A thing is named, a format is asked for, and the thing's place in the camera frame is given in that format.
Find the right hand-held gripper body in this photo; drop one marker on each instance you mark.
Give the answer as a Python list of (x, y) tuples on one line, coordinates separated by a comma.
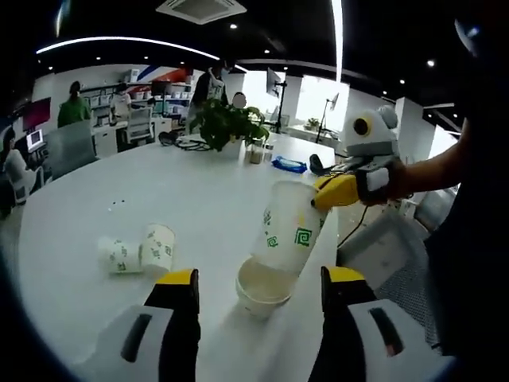
[(374, 135)]

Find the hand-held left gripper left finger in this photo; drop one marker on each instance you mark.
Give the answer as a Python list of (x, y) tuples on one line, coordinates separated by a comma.
[(179, 342)]

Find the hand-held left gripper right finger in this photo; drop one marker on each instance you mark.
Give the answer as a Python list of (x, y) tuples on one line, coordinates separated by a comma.
[(342, 342)]

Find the green print paper cup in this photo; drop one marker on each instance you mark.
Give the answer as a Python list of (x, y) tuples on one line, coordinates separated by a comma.
[(157, 250), (119, 256), (286, 238)]

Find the person's right hand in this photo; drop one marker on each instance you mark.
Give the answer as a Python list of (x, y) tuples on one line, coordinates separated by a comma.
[(405, 183)]

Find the black computer mouse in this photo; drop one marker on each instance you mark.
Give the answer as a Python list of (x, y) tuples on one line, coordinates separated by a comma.
[(317, 164)]

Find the monitor on black stand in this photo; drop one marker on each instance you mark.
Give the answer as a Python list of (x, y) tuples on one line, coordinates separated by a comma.
[(333, 103), (274, 81)]

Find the blue wipes packet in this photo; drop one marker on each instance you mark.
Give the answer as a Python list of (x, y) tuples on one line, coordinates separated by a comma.
[(290, 164)]

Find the small glass jar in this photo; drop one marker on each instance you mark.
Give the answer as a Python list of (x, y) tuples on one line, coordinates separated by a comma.
[(268, 152), (255, 156)]

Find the grey mesh office chair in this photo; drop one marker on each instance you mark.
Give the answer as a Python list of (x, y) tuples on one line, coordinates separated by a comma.
[(401, 270)]

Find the white ceiling light strip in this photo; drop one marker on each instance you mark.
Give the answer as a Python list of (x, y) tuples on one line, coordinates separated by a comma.
[(338, 40), (119, 40)]

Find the potted green plant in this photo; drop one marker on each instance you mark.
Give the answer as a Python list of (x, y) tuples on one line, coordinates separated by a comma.
[(222, 123)]

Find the white table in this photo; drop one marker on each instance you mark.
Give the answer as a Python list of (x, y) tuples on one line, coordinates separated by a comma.
[(179, 191)]

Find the white storage shelves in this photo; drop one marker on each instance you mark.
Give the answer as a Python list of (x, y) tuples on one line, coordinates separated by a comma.
[(171, 95)]

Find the ceiling air conditioner vent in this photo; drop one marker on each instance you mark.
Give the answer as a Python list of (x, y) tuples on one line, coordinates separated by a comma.
[(200, 10)]

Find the small desk monitor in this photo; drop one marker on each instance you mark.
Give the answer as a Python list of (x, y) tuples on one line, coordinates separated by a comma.
[(34, 139)]

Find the pink screen monitor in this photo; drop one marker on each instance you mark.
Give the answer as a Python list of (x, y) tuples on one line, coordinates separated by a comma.
[(36, 113)]

